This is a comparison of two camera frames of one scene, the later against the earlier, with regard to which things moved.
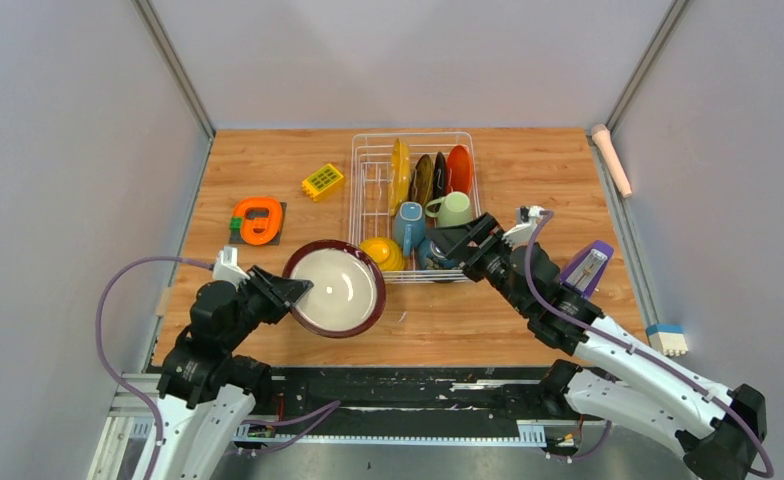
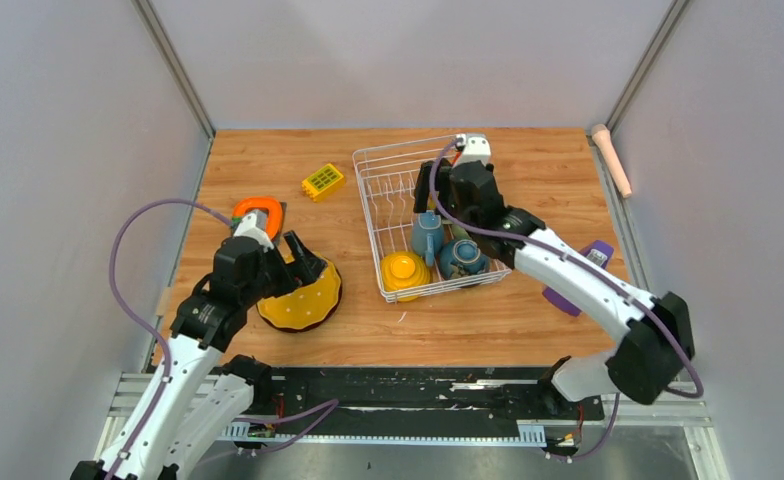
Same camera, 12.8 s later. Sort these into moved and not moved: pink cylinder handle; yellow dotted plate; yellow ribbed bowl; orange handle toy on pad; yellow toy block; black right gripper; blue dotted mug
Moved: yellow dotted plate; blue dotted mug; black right gripper; yellow ribbed bowl
Not moved: yellow toy block; pink cylinder handle; orange handle toy on pad
